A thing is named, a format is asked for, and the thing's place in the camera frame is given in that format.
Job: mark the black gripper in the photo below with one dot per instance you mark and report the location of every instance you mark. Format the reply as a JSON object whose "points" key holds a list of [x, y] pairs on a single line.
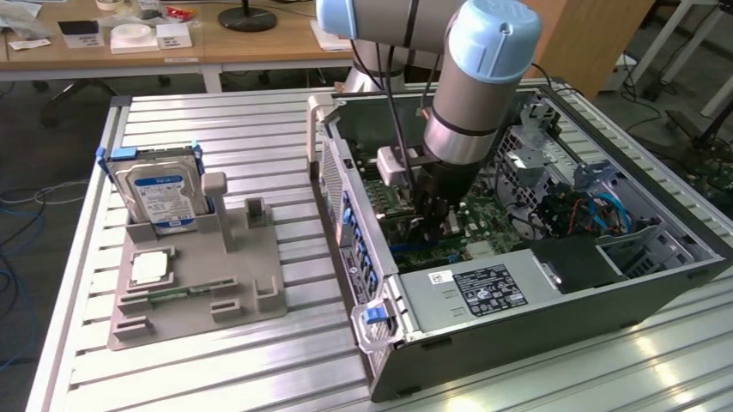
{"points": [[443, 189]]}

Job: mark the black graphics card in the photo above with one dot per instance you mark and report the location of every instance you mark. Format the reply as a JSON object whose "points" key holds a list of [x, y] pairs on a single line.
{"points": [[403, 229]]}

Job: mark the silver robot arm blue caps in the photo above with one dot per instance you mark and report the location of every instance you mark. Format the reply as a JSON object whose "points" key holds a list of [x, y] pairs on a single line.
{"points": [[486, 64]]}

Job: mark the green motherboard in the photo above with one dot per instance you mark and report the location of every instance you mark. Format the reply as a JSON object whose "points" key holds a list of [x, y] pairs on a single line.
{"points": [[486, 232]]}

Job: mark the blue expansion slot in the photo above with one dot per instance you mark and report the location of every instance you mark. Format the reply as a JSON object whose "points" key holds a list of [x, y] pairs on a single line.
{"points": [[407, 249]]}

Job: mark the blue slot cover latch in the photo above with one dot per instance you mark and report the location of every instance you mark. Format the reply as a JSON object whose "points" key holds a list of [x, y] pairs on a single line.
{"points": [[373, 276], [361, 238]]}

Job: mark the grey power supply unit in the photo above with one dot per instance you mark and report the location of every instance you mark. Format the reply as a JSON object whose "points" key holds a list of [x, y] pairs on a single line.
{"points": [[435, 309]]}

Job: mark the blue case release latch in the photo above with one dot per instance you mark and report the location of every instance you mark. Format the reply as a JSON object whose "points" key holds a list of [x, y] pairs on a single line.
{"points": [[373, 316]]}

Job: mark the white paper stack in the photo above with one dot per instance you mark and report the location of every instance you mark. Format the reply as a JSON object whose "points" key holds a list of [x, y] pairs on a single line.
{"points": [[333, 44]]}

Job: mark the black open PC case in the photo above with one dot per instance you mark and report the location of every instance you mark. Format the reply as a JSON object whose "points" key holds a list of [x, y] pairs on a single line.
{"points": [[573, 326]]}

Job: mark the wooden cabinet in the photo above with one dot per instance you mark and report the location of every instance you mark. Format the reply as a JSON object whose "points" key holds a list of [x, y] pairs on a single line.
{"points": [[601, 43]]}

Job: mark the wooden desk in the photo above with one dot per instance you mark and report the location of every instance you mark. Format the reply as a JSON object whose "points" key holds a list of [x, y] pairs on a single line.
{"points": [[258, 47]]}

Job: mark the grey parts rack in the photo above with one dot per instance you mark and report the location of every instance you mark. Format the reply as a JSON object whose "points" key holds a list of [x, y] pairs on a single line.
{"points": [[206, 279]]}

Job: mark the hard disk with blue caddy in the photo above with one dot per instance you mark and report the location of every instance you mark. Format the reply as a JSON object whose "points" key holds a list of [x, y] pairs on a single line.
{"points": [[163, 193]]}

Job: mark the green RAM stick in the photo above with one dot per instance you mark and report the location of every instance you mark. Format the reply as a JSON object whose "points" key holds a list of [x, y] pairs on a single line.
{"points": [[178, 292]]}

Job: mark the black round lamp base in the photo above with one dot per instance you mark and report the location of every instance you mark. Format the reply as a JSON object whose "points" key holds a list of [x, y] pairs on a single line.
{"points": [[247, 19]]}

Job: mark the silver CPU chip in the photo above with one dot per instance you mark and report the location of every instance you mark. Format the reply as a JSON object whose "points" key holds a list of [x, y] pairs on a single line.
{"points": [[150, 267]]}

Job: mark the plain white box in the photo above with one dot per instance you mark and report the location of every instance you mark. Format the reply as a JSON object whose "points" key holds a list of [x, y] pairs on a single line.
{"points": [[174, 36]]}

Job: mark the red packet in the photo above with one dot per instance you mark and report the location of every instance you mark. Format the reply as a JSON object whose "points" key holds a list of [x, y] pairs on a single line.
{"points": [[179, 13]]}

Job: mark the white box with tape roll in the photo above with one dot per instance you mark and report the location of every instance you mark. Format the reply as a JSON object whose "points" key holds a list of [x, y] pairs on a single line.
{"points": [[134, 38]]}

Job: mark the white box with black top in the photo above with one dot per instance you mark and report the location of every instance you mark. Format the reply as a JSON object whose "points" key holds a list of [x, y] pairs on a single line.
{"points": [[82, 34]]}

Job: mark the white paper card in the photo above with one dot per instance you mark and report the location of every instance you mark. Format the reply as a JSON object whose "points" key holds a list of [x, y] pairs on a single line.
{"points": [[30, 44]]}

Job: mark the clear plastic bag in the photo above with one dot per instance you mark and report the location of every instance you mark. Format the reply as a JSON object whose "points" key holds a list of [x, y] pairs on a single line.
{"points": [[23, 21]]}

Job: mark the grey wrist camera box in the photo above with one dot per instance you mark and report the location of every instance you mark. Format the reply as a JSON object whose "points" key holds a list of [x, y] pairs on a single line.
{"points": [[394, 165]]}

